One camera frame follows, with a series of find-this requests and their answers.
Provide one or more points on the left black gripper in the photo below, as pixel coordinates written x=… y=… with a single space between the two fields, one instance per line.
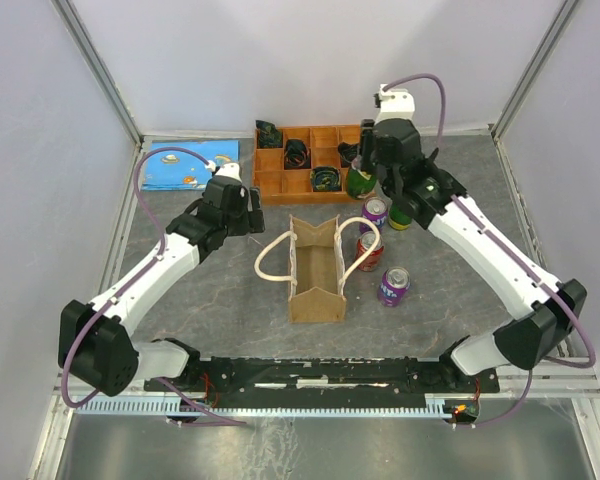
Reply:
x=252 y=220

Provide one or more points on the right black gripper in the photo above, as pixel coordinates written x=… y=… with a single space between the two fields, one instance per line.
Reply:
x=367 y=143

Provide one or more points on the green bottle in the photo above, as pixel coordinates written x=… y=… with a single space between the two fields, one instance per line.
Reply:
x=359 y=184
x=397 y=218

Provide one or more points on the purple fanta can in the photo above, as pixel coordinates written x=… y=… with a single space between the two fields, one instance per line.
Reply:
x=375 y=209
x=394 y=284

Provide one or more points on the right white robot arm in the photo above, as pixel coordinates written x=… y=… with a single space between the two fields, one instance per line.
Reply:
x=544 y=310

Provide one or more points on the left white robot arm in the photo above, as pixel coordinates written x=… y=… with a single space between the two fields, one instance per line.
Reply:
x=95 y=338

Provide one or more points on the orange wooden divided tray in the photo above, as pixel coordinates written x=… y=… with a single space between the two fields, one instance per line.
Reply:
x=281 y=184

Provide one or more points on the rolled dark tie right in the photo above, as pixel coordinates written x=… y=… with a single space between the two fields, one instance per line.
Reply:
x=348 y=154

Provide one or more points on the rolled dark tie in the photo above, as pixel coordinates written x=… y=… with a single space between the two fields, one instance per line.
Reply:
x=296 y=155
x=325 y=179
x=348 y=154

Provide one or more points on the rolled dark tie front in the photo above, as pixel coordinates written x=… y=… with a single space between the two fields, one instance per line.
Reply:
x=325 y=179

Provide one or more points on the rolled dark tie middle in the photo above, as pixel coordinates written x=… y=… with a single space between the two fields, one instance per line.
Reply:
x=296 y=155

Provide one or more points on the rolled dark tie corner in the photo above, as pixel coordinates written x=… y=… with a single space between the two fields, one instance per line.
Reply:
x=268 y=135

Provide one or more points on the blue patterned cloth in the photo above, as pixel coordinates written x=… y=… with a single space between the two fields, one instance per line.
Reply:
x=173 y=170

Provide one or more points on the red soda can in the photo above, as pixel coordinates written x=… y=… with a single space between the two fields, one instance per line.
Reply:
x=364 y=247

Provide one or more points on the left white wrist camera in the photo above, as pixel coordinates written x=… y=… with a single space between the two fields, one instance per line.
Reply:
x=229 y=170

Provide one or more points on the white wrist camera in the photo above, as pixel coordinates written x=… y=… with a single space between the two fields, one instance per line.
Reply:
x=395 y=103
x=229 y=170

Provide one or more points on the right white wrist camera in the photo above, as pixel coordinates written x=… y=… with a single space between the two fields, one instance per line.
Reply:
x=395 y=103

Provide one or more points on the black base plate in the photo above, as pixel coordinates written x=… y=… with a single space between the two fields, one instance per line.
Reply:
x=222 y=375

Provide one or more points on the blue slotted cable duct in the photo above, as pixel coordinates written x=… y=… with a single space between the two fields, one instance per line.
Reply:
x=304 y=402

